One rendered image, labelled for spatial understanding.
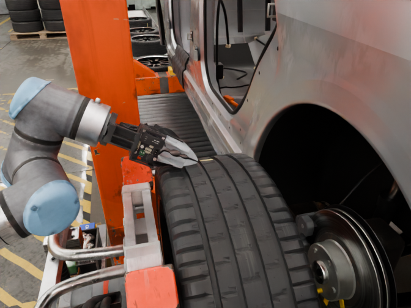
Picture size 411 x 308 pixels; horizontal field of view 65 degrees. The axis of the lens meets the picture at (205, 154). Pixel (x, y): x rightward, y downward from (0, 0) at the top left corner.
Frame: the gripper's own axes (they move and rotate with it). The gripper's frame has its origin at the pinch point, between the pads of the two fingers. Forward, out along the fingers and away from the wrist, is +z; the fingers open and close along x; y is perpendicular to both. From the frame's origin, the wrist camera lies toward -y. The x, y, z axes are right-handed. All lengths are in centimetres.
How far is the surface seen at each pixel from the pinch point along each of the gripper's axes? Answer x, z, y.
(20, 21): 26, -276, -796
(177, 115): -5, 38, -244
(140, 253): -16.4, -6.8, 17.9
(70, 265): -56, -14, -37
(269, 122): 15.5, 21.9, -16.2
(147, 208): -12.3, -6.4, 6.2
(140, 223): -15.8, -6.4, 6.3
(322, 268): -14.1, 43.0, 5.1
